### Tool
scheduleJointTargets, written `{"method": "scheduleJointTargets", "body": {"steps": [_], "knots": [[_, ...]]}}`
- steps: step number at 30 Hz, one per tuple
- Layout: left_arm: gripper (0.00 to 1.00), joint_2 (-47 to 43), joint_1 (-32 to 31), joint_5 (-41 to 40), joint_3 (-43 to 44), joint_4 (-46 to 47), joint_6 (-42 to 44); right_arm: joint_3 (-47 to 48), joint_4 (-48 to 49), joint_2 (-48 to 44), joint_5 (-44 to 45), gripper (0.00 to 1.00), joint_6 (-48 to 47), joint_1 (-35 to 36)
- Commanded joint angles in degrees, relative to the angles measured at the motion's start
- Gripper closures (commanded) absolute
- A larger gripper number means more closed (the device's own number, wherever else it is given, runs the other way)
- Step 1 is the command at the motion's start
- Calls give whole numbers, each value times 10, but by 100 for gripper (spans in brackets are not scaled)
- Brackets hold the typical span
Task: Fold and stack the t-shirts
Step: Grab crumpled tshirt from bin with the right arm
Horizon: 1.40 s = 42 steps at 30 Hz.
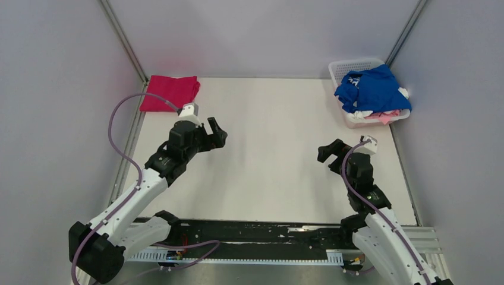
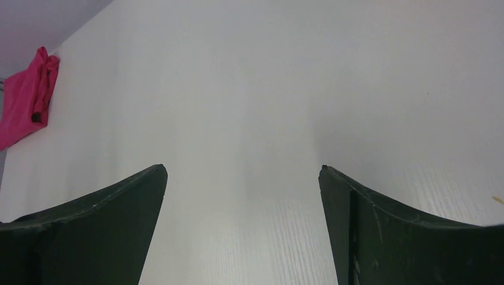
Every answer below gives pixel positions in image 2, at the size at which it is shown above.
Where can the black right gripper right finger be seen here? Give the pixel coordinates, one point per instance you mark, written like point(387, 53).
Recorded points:
point(378, 240)

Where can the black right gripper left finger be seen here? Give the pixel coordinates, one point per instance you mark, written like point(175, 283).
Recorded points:
point(100, 238)

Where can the folded red t-shirt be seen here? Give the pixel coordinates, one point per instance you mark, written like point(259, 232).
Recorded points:
point(27, 96)

